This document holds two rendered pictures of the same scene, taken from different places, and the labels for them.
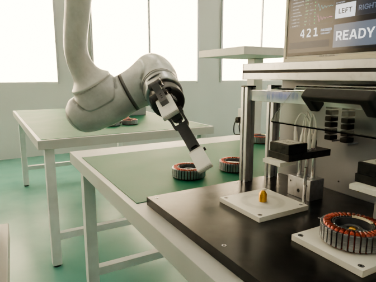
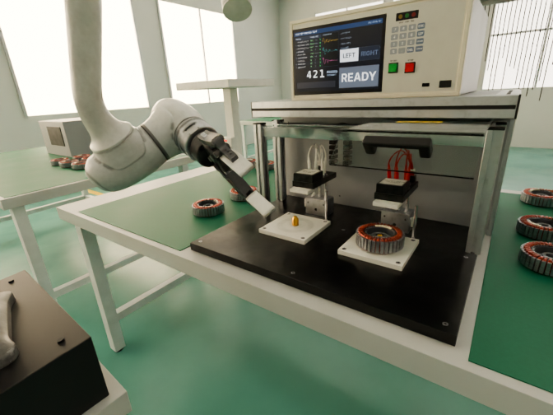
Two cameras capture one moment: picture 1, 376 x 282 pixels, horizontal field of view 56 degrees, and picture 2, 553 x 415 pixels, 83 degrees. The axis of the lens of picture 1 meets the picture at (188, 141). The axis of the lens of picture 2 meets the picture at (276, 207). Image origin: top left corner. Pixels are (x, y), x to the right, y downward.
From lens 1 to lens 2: 0.22 m
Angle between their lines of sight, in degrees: 25
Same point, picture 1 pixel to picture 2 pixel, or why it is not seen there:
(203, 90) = not seen: hidden behind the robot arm
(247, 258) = (318, 278)
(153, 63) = (181, 111)
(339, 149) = (339, 170)
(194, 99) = not seen: hidden behind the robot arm
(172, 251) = (243, 288)
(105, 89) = (134, 143)
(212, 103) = not seen: hidden behind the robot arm
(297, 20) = (303, 62)
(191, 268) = (270, 299)
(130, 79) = (160, 130)
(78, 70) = (99, 125)
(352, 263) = (392, 263)
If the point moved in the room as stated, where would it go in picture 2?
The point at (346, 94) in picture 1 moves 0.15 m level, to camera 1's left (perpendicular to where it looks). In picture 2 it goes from (406, 141) to (328, 152)
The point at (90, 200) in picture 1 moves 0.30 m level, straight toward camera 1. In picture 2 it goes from (94, 253) to (113, 281)
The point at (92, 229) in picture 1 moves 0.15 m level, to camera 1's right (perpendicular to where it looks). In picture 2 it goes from (102, 280) to (138, 271)
